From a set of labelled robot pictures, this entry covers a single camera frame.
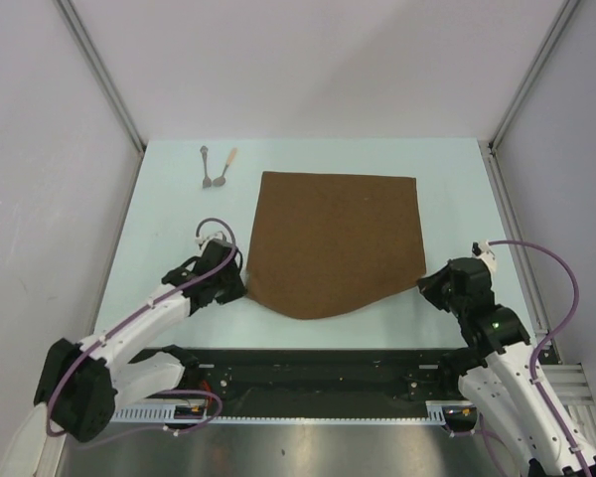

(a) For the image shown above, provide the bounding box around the brown cloth napkin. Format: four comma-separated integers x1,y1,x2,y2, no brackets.
246,171,426,320

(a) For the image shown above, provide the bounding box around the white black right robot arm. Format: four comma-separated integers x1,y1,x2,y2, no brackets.
417,251,596,476

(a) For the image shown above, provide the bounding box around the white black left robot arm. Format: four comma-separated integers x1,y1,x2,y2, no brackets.
34,238,246,443

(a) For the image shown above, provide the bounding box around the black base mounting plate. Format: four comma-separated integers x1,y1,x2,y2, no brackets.
128,347,562,433

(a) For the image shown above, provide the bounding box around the metal fork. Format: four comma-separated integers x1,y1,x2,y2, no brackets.
200,145,213,189

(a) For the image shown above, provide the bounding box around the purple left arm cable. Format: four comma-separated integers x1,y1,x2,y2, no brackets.
44,217,239,448

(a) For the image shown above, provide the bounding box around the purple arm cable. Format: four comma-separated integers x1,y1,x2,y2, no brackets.
44,217,239,448
476,239,596,477

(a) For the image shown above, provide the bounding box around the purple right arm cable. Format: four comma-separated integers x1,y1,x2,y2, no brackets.
476,239,596,477

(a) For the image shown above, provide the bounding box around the spoon with wooden handle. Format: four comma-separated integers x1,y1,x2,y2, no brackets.
213,147,238,188

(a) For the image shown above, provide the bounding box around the white slotted cable duct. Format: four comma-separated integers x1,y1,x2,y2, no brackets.
111,399,451,424

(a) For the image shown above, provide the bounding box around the aluminium front rail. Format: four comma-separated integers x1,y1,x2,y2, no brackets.
542,365,593,405

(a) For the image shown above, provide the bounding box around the aluminium corner post right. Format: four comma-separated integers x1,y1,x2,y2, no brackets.
487,0,586,154

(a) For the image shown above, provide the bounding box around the aluminium corner post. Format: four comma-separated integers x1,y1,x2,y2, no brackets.
53,0,147,156
487,0,586,154

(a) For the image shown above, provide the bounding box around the aluminium corner post left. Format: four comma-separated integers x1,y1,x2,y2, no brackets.
53,0,147,156

